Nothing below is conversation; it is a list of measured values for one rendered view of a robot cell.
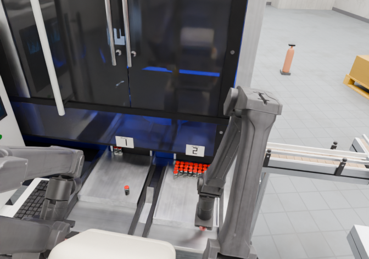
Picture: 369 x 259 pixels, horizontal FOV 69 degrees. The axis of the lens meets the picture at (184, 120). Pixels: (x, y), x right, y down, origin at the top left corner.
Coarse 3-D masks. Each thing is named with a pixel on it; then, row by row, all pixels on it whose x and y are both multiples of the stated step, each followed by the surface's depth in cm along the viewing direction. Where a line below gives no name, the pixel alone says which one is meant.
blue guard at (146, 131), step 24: (24, 120) 131; (48, 120) 129; (72, 120) 127; (96, 120) 125; (120, 120) 123; (144, 120) 121; (168, 120) 119; (144, 144) 128; (168, 144) 126; (192, 144) 124
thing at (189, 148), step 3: (186, 144) 125; (186, 147) 126; (189, 147) 125; (192, 147) 125; (195, 147) 125; (198, 147) 125; (201, 147) 124; (204, 147) 124; (186, 150) 127; (189, 150) 126; (192, 150) 126; (198, 150) 126; (201, 150) 125; (186, 153) 127; (189, 153) 127; (192, 153) 127; (198, 153) 126; (201, 153) 126
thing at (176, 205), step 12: (168, 168) 135; (168, 180) 128; (180, 180) 129; (192, 180) 129; (168, 192) 122; (180, 192) 122; (192, 192) 123; (156, 204) 112; (168, 204) 116; (180, 204) 116; (192, 204) 117; (216, 204) 117; (156, 216) 111; (168, 216) 111; (180, 216) 111; (192, 216) 112; (216, 216) 112; (192, 228) 107; (216, 228) 105
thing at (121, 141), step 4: (116, 136) 128; (116, 140) 129; (120, 140) 129; (124, 140) 129; (128, 140) 128; (132, 140) 128; (116, 144) 131; (120, 144) 130; (124, 144) 130; (128, 144) 130; (132, 144) 129
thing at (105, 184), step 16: (112, 160) 138; (128, 160) 139; (144, 160) 139; (96, 176) 128; (112, 176) 129; (128, 176) 129; (144, 176) 130; (80, 192) 116; (96, 192) 120; (112, 192) 121
